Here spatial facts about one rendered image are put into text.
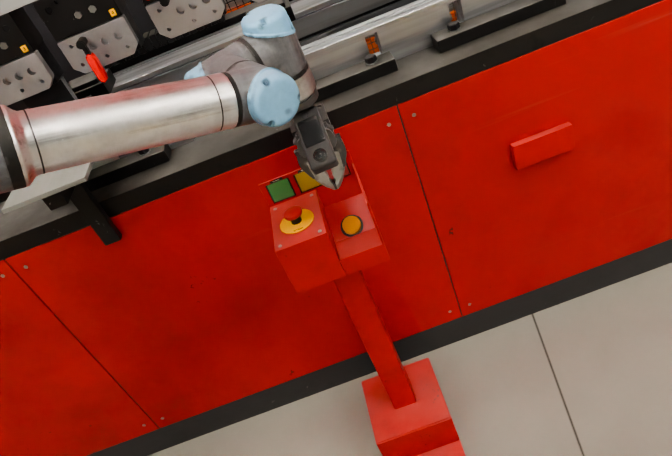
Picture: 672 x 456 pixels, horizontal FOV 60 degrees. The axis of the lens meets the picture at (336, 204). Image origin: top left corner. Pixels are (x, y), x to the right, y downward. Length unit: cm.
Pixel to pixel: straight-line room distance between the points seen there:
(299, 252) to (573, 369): 92
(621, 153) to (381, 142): 63
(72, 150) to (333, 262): 59
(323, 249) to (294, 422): 84
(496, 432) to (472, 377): 18
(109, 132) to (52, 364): 112
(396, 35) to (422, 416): 94
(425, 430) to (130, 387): 83
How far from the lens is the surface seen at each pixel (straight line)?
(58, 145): 73
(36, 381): 183
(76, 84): 169
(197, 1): 131
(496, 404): 172
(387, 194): 143
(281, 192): 123
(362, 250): 115
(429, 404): 161
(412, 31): 140
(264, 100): 77
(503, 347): 182
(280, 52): 94
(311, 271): 116
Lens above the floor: 145
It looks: 35 degrees down
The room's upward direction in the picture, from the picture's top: 23 degrees counter-clockwise
